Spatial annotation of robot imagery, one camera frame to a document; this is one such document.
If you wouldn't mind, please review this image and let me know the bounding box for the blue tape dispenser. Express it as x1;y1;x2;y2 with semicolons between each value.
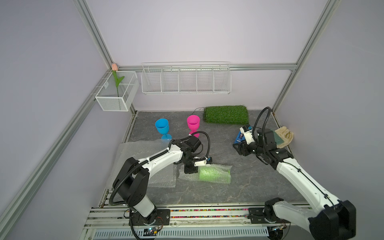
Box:
234;131;245;144

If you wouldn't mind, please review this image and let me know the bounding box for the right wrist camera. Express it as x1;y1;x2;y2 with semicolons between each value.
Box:
240;125;255;145

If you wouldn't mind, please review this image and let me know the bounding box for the green dustpan brush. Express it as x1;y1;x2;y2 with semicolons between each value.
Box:
273;131;285;148

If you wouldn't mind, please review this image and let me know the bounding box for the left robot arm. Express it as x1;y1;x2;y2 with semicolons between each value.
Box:
109;131;212;225

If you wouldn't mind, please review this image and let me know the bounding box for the artificial grass mat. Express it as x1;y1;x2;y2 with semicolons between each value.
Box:
203;106;249;125

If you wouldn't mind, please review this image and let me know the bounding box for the pink plastic wine glass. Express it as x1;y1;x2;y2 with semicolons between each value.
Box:
187;115;201;135

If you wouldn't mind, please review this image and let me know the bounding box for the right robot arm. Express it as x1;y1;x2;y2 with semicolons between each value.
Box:
233;123;357;240

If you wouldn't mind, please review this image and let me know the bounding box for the white wire wall rack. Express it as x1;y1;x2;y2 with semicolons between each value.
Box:
141;62;232;95

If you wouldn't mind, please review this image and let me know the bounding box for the artificial tulip flower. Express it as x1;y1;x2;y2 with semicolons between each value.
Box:
111;63;125;97

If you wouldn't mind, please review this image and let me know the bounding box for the white mesh wall basket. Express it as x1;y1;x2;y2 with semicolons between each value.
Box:
95;71;140;112

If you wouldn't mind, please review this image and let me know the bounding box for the green plastic wine glass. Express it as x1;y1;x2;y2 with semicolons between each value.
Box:
199;166;232;184

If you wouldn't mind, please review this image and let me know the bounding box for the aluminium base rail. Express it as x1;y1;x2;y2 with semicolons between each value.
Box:
80;204;309;240

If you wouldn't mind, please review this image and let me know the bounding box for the blue plastic wine glass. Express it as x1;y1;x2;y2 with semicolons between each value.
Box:
155;119;172;140

